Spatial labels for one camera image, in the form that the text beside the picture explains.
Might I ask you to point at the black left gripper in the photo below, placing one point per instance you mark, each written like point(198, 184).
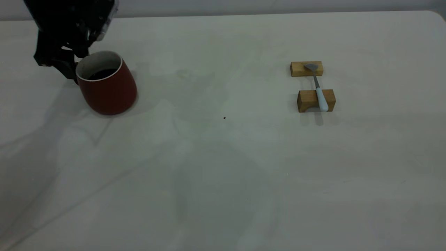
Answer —
point(62, 21)

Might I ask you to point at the red ceramic mug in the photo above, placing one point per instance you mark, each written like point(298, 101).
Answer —
point(109, 94)

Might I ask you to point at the flat rectangular wooden block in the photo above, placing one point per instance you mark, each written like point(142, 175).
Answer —
point(297, 69)

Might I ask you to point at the arched wooden block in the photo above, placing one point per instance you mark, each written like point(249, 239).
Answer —
point(306, 99)

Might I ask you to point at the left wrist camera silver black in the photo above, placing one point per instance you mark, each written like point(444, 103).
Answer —
point(108, 17)

